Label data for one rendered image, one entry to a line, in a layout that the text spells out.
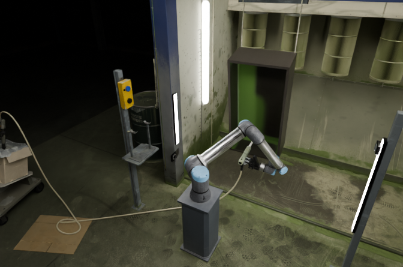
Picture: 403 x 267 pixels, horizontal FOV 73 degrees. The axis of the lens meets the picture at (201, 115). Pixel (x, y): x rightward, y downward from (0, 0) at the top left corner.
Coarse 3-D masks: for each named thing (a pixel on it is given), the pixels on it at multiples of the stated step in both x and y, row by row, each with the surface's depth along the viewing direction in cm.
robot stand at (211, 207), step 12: (216, 192) 246; (192, 204) 233; (204, 204) 233; (216, 204) 244; (192, 216) 238; (204, 216) 231; (216, 216) 252; (192, 228) 245; (204, 228) 237; (216, 228) 260; (192, 240) 252; (204, 240) 244; (216, 240) 269; (192, 252) 260; (204, 252) 252
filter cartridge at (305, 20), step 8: (288, 16) 341; (296, 16) 334; (304, 16) 333; (288, 24) 344; (296, 24) 339; (304, 24) 338; (288, 32) 348; (296, 32) 344; (304, 32) 344; (288, 40) 352; (304, 40) 349; (288, 48) 356; (296, 48) 353; (304, 48) 354; (296, 56) 356; (304, 56) 362; (296, 64) 362
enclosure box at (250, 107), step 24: (240, 48) 289; (240, 72) 309; (264, 72) 296; (288, 72) 247; (240, 96) 328; (264, 96) 313; (288, 96) 280; (240, 120) 349; (264, 120) 332; (240, 144) 344
